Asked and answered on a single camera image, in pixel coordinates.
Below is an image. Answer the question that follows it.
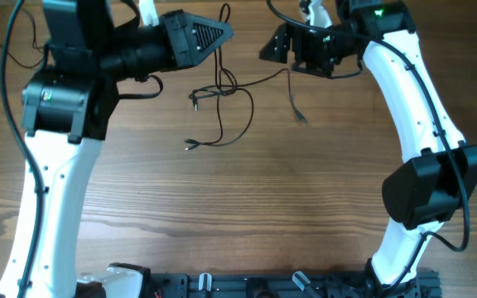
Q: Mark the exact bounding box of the separated black cable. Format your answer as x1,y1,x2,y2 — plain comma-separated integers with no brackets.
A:
0,0,47,70

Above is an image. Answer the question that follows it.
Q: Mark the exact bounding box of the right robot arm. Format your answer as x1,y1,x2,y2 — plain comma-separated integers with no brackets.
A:
259,1,477,297

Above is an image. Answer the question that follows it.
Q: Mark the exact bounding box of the black cable bundle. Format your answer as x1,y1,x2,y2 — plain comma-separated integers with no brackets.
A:
184,2,308,151

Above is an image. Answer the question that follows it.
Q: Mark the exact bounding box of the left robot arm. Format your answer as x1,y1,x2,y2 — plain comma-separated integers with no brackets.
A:
0,1,233,297

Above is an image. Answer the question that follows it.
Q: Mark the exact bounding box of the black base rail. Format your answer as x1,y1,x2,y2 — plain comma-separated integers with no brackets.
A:
147,271,442,298

